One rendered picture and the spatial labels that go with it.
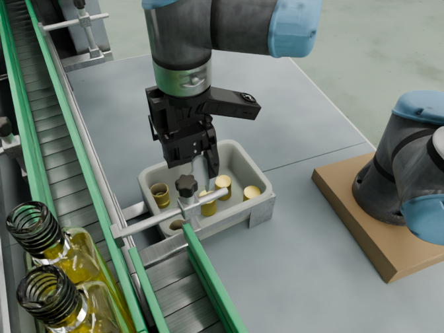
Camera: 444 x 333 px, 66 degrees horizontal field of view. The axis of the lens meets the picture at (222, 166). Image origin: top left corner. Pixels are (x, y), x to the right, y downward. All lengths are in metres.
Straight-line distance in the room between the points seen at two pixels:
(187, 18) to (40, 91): 0.57
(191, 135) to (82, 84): 0.68
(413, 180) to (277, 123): 0.47
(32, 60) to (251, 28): 0.74
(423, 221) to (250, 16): 0.34
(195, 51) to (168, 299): 0.33
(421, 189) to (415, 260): 0.21
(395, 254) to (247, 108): 0.37
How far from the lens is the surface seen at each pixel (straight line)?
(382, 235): 0.71
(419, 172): 0.53
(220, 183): 0.69
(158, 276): 0.52
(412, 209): 0.52
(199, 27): 0.39
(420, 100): 0.64
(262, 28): 0.38
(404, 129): 0.61
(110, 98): 1.05
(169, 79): 0.43
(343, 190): 0.75
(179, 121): 0.49
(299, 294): 0.66
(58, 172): 0.69
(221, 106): 0.50
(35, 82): 0.94
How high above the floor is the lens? 1.35
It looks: 48 degrees down
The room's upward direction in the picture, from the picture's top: straight up
